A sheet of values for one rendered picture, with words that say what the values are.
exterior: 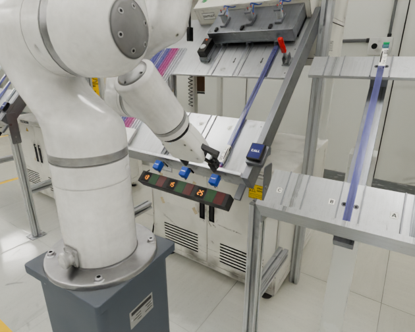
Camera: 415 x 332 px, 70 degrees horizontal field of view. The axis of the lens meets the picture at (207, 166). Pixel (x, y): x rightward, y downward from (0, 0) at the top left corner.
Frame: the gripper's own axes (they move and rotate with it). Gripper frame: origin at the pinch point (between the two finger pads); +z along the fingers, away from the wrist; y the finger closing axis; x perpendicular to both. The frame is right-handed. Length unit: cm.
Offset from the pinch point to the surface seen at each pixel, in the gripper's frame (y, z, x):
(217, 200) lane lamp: 3.1, 11.2, -5.2
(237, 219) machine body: -9, 56, 3
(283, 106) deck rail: 10.0, 12.3, 30.8
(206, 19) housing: -36, 7, 70
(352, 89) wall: 3, 136, 153
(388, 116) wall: 31, 150, 141
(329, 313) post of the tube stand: 35, 44, -19
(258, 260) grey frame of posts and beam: 13.9, 29.8, -13.7
